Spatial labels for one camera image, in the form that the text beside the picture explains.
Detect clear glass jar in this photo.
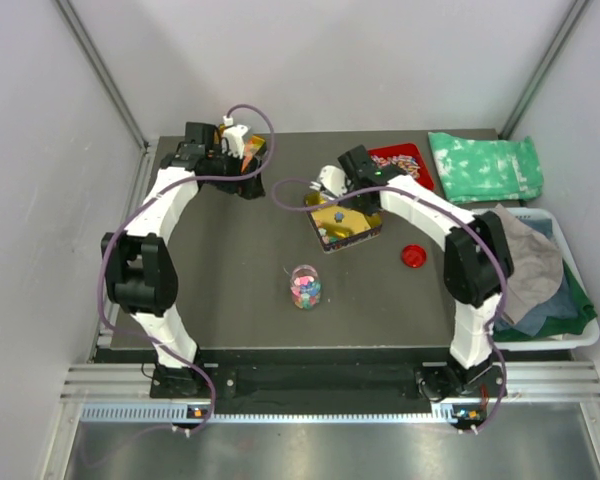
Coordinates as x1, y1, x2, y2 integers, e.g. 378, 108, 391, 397
290, 265, 322, 310

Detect green white cloth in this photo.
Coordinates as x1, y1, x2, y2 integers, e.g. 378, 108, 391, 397
428, 132, 544, 205

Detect white laundry basket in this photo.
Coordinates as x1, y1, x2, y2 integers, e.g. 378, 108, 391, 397
496, 207, 600, 351

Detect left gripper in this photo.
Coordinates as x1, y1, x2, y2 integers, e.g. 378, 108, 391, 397
208, 145, 264, 201

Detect green cloth in basket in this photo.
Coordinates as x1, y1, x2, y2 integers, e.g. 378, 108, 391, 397
493, 262, 597, 343

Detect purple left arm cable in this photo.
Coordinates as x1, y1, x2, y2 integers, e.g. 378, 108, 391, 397
95, 103, 276, 436

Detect red round lid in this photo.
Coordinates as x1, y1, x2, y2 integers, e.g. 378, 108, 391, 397
401, 244, 428, 269

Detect red box of lollipops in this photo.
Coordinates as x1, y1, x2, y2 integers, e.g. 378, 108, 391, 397
369, 143, 434, 191

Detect blue cloth in basket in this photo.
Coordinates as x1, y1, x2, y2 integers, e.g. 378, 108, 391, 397
494, 206, 577, 337

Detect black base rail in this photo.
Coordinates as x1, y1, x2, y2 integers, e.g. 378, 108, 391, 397
150, 347, 504, 415

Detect grey cloth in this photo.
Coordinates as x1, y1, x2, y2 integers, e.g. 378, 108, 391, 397
493, 204, 564, 326

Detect speckled tin pastel star candies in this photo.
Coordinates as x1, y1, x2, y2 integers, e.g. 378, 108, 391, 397
304, 192, 382, 253

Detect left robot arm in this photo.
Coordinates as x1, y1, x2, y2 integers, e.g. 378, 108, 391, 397
101, 118, 267, 397

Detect gold tin translucent star candies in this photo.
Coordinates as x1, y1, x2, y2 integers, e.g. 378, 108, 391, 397
220, 126, 266, 174

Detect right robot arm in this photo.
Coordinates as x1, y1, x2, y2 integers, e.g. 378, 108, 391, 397
319, 145, 514, 396

